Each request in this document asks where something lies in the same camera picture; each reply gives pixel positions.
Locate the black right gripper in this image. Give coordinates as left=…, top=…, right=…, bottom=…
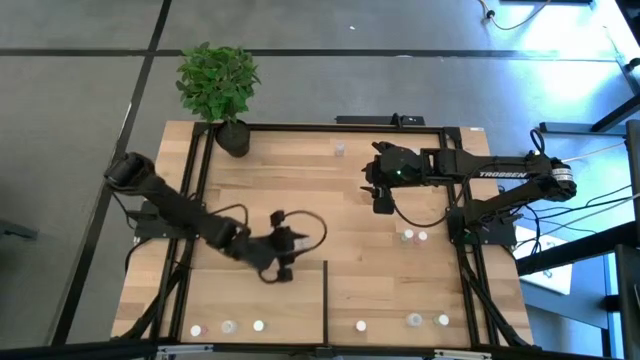
left=359, top=141, right=426, bottom=195

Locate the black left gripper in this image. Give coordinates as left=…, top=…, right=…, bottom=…
left=228, top=225, right=311, bottom=274

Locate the black flat bar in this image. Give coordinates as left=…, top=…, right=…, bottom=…
left=334, top=113, right=427, bottom=127

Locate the black divider bar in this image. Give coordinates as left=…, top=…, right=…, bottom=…
left=323, top=259, right=331, bottom=347

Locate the black plant pot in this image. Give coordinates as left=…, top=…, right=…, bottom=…
left=214, top=118, right=252, bottom=159

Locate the green artificial plant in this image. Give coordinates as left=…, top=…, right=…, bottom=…
left=174, top=41, right=263, bottom=124

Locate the white paper box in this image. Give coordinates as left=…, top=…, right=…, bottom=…
left=513, top=227, right=574, bottom=296

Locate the black desk leg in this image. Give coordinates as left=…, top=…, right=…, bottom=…
left=538, top=93, right=640, bottom=137

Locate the black diagonal beam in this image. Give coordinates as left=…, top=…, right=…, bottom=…
left=516, top=221, right=640, bottom=277

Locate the black floor object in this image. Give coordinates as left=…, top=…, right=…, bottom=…
left=0, top=218, right=40, bottom=241

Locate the black left wrist camera cable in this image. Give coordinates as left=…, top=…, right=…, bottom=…
left=209, top=202, right=329, bottom=285

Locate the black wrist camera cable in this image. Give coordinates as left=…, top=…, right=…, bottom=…
left=389, top=174, right=469, bottom=229
left=209, top=202, right=329, bottom=285

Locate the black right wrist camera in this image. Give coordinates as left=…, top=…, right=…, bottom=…
left=372, top=187, right=396, bottom=216

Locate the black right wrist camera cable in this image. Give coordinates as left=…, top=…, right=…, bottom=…
left=389, top=174, right=469, bottom=229

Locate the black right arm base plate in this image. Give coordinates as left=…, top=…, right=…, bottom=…
left=447, top=219, right=519, bottom=250

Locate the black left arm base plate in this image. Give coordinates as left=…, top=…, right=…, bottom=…
left=124, top=199, right=206, bottom=241

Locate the silver frame bracket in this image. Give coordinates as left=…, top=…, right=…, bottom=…
left=433, top=348, right=495, bottom=360
left=156, top=343, right=215, bottom=357

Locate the beige floor cable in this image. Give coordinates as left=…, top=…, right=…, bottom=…
left=477, top=0, right=554, bottom=32

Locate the white floor cable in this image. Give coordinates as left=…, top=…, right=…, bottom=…
left=562, top=141, right=627, bottom=164

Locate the long black floor cable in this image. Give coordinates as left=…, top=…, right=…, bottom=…
left=519, top=194, right=640, bottom=221

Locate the short black floor cable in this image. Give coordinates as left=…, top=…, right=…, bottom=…
left=584, top=183, right=634, bottom=208

